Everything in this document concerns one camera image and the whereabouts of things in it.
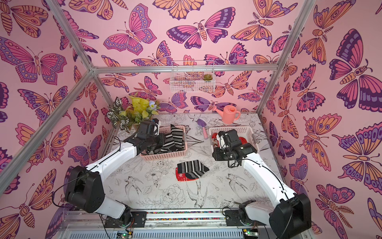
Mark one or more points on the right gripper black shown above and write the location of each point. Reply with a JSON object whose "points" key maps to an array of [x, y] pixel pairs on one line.
{"points": [[224, 143]]}

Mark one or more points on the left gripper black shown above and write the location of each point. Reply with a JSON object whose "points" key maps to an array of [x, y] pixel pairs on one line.
{"points": [[161, 137]]}

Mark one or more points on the red patterned sock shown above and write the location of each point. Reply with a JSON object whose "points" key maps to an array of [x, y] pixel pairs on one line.
{"points": [[214, 137]]}

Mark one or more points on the black grey striped sock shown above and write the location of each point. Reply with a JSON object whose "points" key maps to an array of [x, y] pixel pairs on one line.
{"points": [[168, 145], [193, 169]]}

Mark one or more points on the black white striped sock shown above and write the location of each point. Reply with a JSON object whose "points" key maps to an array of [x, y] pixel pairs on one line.
{"points": [[178, 137]]}

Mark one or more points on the red snowflake bird sock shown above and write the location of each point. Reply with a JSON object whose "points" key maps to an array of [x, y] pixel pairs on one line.
{"points": [[182, 177]]}

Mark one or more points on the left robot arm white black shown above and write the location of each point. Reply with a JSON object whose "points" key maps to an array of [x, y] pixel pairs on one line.
{"points": [[86, 185]]}

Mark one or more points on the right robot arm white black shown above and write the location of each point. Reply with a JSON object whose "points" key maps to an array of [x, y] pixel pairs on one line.
{"points": [[289, 213]]}

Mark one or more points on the pink plastic basket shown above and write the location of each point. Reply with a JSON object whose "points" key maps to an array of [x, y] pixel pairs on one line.
{"points": [[166, 130]]}

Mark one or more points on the white plastic basket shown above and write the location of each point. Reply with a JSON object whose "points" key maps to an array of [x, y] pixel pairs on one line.
{"points": [[245, 132]]}

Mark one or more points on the artificial plant bouquet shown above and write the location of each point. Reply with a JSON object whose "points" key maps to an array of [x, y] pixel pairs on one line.
{"points": [[125, 113]]}

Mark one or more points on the pink watering can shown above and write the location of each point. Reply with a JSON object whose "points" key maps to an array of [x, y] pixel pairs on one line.
{"points": [[229, 114]]}

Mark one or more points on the purple pink garden trowel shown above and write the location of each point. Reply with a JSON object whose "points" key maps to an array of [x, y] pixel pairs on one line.
{"points": [[203, 124]]}

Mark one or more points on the small green succulent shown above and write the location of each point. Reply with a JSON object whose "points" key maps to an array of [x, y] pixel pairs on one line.
{"points": [[207, 77]]}

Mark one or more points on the white wire wall basket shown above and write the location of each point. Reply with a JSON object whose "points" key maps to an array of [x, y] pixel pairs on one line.
{"points": [[187, 76]]}

